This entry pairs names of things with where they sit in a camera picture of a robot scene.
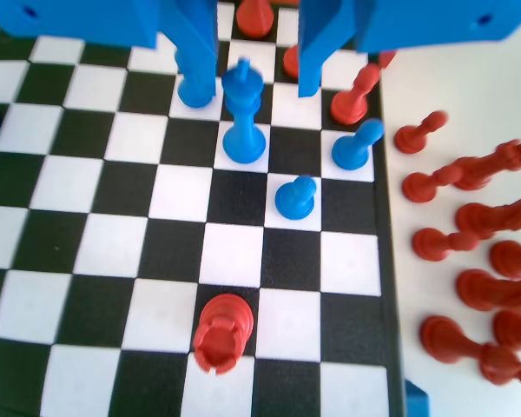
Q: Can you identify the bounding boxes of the blue chess pawn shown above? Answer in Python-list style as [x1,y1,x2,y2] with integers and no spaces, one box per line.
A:
[330,117,386,172]
[274,174,319,221]
[175,71,219,111]

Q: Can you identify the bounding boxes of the red chess rook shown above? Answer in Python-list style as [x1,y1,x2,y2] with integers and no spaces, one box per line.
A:
[191,292,255,379]
[452,139,521,192]

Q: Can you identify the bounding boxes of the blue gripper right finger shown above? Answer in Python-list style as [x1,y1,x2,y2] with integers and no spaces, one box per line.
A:
[298,0,521,98]

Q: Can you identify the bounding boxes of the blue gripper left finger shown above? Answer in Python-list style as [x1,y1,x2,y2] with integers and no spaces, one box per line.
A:
[0,0,219,98]

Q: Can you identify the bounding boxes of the red chess bishop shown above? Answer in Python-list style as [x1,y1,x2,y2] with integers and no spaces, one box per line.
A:
[419,314,521,388]

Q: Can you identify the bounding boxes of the black and white chessboard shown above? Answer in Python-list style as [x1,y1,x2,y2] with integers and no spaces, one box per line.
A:
[0,0,407,417]

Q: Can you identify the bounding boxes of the red piece top row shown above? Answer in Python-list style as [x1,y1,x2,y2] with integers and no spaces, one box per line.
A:
[234,0,274,41]

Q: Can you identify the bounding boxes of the tall blue king piece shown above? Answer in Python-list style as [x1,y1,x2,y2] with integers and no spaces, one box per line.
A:
[221,57,268,166]

